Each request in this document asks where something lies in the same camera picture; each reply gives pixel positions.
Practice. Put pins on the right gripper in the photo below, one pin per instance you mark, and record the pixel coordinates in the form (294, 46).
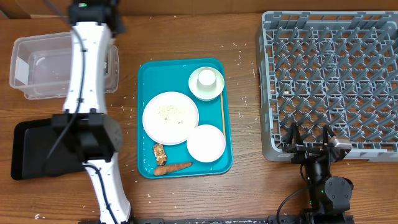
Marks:
(293, 144)

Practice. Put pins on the white saucer bowl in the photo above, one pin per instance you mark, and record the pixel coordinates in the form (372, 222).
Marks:
(206, 95)

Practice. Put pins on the white cup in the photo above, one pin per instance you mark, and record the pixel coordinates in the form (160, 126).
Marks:
(206, 79)

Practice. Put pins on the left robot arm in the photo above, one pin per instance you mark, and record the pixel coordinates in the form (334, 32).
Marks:
(84, 126)

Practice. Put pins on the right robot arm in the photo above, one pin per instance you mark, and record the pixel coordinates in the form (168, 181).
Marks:
(329, 196)

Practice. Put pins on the grey dishwasher rack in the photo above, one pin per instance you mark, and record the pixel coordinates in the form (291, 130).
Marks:
(331, 68)

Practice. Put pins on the wooden chopstick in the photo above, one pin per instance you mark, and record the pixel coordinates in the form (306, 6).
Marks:
(222, 115)

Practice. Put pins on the small white plate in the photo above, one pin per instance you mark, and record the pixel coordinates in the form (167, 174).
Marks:
(206, 143)

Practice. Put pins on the teal plastic tray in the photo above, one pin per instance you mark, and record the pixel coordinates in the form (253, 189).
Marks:
(157, 77)

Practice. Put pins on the large white plate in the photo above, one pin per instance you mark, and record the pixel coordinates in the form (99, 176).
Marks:
(169, 118)

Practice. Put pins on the orange carrot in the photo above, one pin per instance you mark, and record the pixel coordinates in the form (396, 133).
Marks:
(166, 169)

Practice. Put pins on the brown walnut piece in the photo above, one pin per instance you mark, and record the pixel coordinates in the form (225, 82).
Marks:
(160, 155)

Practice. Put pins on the black plastic tray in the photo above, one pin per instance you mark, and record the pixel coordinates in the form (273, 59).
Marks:
(32, 142)

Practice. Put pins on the clear plastic bin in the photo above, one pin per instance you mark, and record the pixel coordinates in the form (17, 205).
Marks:
(40, 65)

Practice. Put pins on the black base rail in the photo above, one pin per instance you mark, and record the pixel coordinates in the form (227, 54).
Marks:
(217, 221)

